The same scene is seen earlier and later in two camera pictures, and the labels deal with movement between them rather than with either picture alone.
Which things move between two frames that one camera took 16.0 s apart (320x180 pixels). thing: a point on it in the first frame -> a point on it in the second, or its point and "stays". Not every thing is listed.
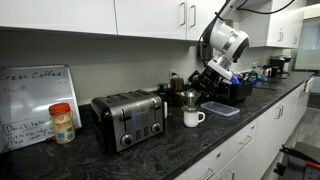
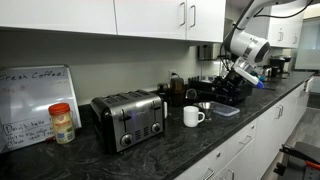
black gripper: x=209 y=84 -> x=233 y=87
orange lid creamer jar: x=63 y=122 stays
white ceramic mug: x=191 y=118 stays
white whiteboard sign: x=26 y=94 stays
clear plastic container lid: x=220 y=108 stays
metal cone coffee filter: x=190 y=96 -> x=208 y=108
